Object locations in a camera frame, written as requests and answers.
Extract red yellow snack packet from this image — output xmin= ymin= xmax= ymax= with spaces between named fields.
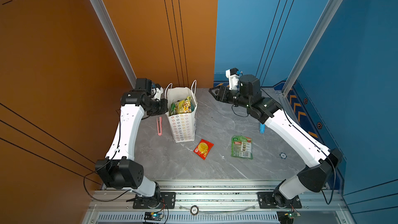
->
xmin=193 ymin=139 xmax=214 ymax=160

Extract aluminium corner post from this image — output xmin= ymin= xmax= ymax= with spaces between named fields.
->
xmin=282 ymin=0 xmax=343 ymax=96
xmin=90 ymin=0 xmax=137 ymax=88

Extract green white snack bag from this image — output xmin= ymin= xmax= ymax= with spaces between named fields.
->
xmin=231 ymin=135 xmax=253 ymax=159

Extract blue cylinder tool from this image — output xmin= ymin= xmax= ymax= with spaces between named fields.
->
xmin=259 ymin=123 xmax=265 ymax=134

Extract white paper bag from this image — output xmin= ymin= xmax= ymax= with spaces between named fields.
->
xmin=164 ymin=80 xmax=198 ymax=143

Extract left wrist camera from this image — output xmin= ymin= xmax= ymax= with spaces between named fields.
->
xmin=151 ymin=84 xmax=164 ymax=101

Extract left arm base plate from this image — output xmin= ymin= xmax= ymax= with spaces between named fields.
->
xmin=126 ymin=191 xmax=176 ymax=209

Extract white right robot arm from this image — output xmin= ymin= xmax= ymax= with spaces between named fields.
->
xmin=209 ymin=75 xmax=343 ymax=208

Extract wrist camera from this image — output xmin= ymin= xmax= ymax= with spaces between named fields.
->
xmin=151 ymin=84 xmax=164 ymax=101
xmin=226 ymin=68 xmax=241 ymax=90

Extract aluminium corner post left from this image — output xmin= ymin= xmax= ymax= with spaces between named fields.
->
xmin=90 ymin=0 xmax=137 ymax=88

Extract green circuit board left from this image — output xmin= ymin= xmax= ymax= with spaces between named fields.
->
xmin=143 ymin=212 xmax=166 ymax=224

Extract yellow snack bag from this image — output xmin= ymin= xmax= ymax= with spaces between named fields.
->
xmin=176 ymin=96 xmax=193 ymax=114

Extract green circuit board right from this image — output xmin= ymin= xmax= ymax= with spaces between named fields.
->
xmin=277 ymin=212 xmax=301 ymax=224

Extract aluminium rail frame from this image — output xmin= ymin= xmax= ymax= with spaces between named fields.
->
xmin=83 ymin=179 xmax=354 ymax=224

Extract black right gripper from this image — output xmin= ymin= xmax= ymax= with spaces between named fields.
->
xmin=208 ymin=84 xmax=252 ymax=110

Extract aluminium corner post right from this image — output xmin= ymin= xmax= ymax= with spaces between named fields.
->
xmin=282 ymin=0 xmax=343 ymax=96

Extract green circuit board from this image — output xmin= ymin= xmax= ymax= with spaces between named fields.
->
xmin=143 ymin=212 xmax=166 ymax=224
xmin=277 ymin=212 xmax=301 ymax=224

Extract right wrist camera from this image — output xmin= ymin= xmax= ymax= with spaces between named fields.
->
xmin=226 ymin=68 xmax=241 ymax=90

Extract pink utility knife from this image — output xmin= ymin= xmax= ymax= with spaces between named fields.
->
xmin=157 ymin=117 xmax=163 ymax=136

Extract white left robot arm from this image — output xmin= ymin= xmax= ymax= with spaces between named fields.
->
xmin=95 ymin=78 xmax=168 ymax=208

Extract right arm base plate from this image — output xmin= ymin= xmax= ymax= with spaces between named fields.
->
xmin=257 ymin=191 xmax=302 ymax=209

